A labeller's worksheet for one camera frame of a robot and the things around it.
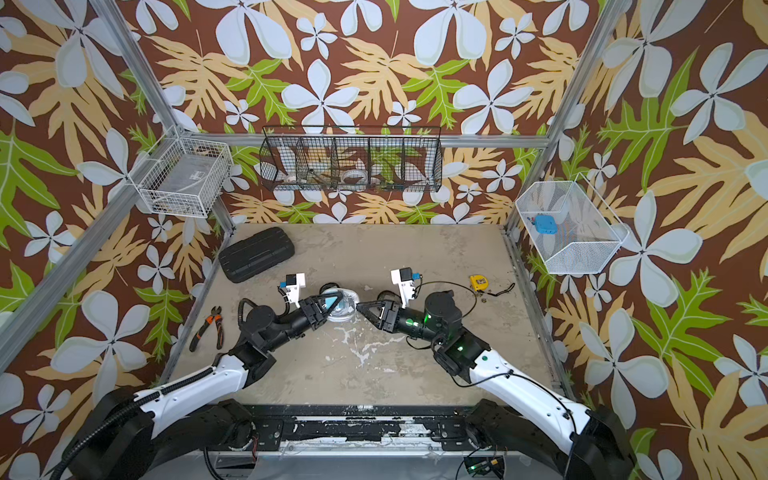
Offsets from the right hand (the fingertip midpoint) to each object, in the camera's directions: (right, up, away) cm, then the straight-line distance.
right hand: (359, 310), depth 66 cm
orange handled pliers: (-48, -8, +29) cm, 57 cm away
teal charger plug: (-7, +1, +5) cm, 9 cm away
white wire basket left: (-53, +36, +21) cm, 68 cm away
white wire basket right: (+59, +18, +11) cm, 63 cm away
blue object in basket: (+53, +21, +20) cm, 61 cm away
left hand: (-4, +3, +6) cm, 8 cm away
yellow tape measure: (+38, +3, +36) cm, 53 cm away
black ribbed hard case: (-39, +13, +39) cm, 57 cm away
